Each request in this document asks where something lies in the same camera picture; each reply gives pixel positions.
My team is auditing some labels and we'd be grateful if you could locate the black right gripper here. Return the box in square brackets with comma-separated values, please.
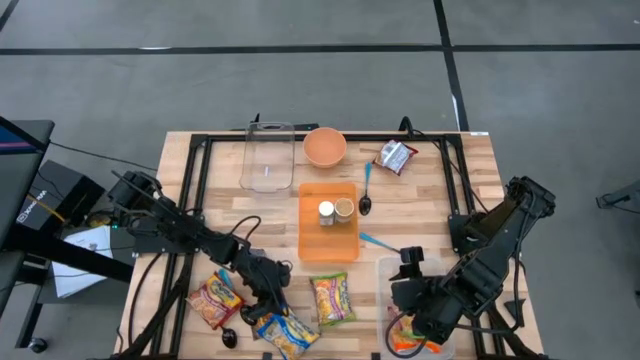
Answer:
[390, 246, 462, 347]

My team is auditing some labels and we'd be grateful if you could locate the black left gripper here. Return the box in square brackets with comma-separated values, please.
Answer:
[234, 248, 294, 325]

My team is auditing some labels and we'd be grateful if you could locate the blue yellow noodle packet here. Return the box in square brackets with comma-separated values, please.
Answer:
[255, 302, 322, 360]

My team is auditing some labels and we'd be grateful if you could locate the orange noodle packet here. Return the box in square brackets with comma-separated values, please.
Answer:
[388, 334, 444, 355]

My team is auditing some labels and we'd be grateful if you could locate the green yellow noodle packet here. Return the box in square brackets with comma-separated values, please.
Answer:
[308, 271, 358, 328]

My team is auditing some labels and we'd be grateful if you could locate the red yellow noodle packet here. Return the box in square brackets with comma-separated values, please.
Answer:
[185, 271, 246, 331]

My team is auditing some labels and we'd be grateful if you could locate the seasoning jar white lid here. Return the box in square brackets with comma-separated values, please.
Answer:
[318, 200, 336, 227]

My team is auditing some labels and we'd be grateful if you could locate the spice jar beige lid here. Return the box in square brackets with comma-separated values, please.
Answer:
[333, 197, 356, 224]

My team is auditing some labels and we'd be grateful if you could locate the clear handled plastic bin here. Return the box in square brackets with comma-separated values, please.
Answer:
[238, 121, 296, 193]

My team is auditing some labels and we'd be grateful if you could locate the silver red snack packet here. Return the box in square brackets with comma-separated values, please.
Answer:
[372, 139, 419, 177]

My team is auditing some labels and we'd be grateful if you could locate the clear rectangular plastic container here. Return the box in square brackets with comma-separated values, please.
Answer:
[375, 254, 456, 360]

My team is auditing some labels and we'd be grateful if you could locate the orange plastic tray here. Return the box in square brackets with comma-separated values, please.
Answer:
[297, 181, 361, 264]

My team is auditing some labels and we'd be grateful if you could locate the peach orange bowl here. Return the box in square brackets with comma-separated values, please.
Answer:
[302, 126, 348, 169]

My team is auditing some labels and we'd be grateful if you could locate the white paper sheet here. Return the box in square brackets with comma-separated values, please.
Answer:
[51, 224, 115, 300]

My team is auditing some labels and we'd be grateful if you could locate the grey floor stand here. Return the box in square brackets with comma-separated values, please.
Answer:
[594, 179, 640, 211]

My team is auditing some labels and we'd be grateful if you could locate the black control box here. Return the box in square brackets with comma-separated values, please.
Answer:
[16, 159, 106, 232]

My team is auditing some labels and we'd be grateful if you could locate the black desk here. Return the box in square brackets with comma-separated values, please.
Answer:
[0, 115, 135, 351]

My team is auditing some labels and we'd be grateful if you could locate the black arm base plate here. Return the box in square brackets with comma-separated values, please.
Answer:
[448, 213, 521, 255]
[132, 214, 205, 255]

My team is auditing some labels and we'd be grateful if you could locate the thick black cable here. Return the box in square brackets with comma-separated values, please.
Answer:
[126, 252, 166, 351]

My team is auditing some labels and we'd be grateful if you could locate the black aluminium table frame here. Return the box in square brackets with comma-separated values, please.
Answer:
[114, 130, 551, 360]

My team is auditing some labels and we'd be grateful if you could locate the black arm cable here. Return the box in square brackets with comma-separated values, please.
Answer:
[398, 115, 491, 214]

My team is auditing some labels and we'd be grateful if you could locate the thin black cable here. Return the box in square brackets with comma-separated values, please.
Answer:
[48, 141, 160, 174]

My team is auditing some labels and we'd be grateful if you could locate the yellow cable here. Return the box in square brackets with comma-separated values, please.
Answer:
[27, 193, 69, 225]

